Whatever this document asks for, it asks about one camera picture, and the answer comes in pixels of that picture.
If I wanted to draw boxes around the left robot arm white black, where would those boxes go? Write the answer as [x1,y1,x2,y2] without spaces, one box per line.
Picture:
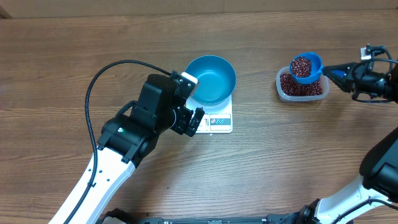
[51,72,205,223]

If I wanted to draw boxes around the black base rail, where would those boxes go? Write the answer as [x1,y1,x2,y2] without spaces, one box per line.
[95,206,320,224]

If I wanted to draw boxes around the clear plastic container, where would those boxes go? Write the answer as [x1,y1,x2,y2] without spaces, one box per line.
[275,67,329,103]

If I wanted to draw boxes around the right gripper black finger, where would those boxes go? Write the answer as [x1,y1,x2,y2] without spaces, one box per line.
[328,76,350,93]
[323,62,358,75]

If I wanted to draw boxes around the blue plastic measuring scoop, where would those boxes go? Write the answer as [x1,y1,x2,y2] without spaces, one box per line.
[289,52,346,85]

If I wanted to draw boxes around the white digital kitchen scale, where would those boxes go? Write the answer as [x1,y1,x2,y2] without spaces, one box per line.
[186,96,233,134]

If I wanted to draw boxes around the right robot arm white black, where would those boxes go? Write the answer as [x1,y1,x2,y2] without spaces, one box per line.
[283,59,397,223]

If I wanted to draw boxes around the red beans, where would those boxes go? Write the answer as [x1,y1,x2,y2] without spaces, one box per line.
[290,56,312,78]
[280,73,323,96]

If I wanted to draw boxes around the teal metal bowl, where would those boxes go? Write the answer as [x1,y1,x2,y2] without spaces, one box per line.
[185,55,237,105]

